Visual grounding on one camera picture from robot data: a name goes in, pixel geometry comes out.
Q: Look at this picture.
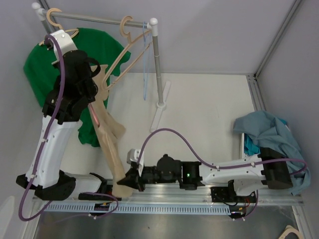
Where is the wooden hanger on floor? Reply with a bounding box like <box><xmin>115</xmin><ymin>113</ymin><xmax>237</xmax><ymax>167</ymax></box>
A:
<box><xmin>279</xmin><ymin>225</ymin><xmax>304</xmax><ymax>239</ymax></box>

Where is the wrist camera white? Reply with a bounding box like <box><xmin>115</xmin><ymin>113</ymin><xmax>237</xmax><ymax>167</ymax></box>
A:
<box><xmin>43</xmin><ymin>29</ymin><xmax>77</xmax><ymax>66</ymax></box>
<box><xmin>127</xmin><ymin>149</ymin><xmax>144</xmax><ymax>176</ymax></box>

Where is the teal t shirt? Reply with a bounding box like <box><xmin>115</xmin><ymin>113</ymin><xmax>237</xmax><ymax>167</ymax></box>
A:
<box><xmin>244</xmin><ymin>134</ymin><xmax>260</xmax><ymax>156</ymax></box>

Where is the beige wooden hanger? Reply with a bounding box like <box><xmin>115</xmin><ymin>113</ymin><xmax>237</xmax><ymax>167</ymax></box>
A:
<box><xmin>101</xmin><ymin>15</ymin><xmax>152</xmax><ymax>91</ymax></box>

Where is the pink wire hanger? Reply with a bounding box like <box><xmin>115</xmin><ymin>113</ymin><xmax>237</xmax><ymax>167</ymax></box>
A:
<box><xmin>88</xmin><ymin>104</ymin><xmax>100</xmax><ymax>128</ymax></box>

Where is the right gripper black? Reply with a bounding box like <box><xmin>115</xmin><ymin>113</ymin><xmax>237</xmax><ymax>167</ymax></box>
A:
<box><xmin>118</xmin><ymin>164</ymin><xmax>177</xmax><ymax>192</ymax></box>

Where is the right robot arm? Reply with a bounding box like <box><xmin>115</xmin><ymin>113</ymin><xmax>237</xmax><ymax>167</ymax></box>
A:
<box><xmin>117</xmin><ymin>147</ymin><xmax>293</xmax><ymax>206</ymax></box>

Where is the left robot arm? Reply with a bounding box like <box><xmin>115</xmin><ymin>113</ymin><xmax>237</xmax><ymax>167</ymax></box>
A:
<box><xmin>16</xmin><ymin>50</ymin><xmax>132</xmax><ymax>201</ymax></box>

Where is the green t shirt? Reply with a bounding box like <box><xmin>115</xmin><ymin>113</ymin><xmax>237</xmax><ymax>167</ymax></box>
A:
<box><xmin>23</xmin><ymin>28</ymin><xmax>124</xmax><ymax>147</ymax></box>

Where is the blue wire hanger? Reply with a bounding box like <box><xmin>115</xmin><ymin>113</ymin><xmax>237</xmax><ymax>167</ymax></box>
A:
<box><xmin>143</xmin><ymin>21</ymin><xmax>151</xmax><ymax>101</ymax></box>

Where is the grey blue t shirt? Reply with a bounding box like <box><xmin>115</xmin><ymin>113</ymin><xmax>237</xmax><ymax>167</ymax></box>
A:
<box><xmin>233</xmin><ymin>111</ymin><xmax>311</xmax><ymax>196</ymax></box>

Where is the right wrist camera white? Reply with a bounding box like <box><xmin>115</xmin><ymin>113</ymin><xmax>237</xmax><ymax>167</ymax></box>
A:
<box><xmin>127</xmin><ymin>149</ymin><xmax>144</xmax><ymax>176</ymax></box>

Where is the metal clothes rack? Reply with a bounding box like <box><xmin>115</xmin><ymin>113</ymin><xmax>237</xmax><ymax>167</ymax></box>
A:
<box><xmin>31</xmin><ymin>2</ymin><xmax>171</xmax><ymax>133</ymax></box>

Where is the slotted cable duct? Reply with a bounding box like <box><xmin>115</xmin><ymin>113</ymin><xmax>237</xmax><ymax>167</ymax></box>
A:
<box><xmin>46</xmin><ymin>202</ymin><xmax>231</xmax><ymax>215</ymax></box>

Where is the white laundry basket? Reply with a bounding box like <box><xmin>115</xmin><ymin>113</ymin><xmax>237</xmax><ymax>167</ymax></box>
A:
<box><xmin>240</xmin><ymin>133</ymin><xmax>248</xmax><ymax>158</ymax></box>

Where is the beige t shirt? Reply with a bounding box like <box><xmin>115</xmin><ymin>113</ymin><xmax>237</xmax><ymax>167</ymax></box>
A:
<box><xmin>90</xmin><ymin>65</ymin><xmax>133</xmax><ymax>198</ymax></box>

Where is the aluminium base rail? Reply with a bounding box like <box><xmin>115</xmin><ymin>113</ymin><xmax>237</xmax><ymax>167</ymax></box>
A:
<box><xmin>32</xmin><ymin>181</ymin><xmax>304</xmax><ymax>206</ymax></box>

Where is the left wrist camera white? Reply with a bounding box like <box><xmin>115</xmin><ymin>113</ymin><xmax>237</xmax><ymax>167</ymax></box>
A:
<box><xmin>43</xmin><ymin>29</ymin><xmax>77</xmax><ymax>66</ymax></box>

